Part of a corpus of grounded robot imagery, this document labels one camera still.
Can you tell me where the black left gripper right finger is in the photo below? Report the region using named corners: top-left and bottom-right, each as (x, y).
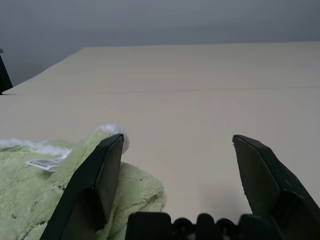
top-left (232, 134), bottom-right (320, 240)

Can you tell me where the black chair base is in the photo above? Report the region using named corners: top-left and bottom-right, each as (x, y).
top-left (0, 48), bottom-right (14, 95)

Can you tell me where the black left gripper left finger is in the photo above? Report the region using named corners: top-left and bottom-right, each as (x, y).
top-left (39, 133), bottom-right (125, 240)

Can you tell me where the green towel with white edge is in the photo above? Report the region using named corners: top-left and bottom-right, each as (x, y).
top-left (0, 122), bottom-right (166, 240)

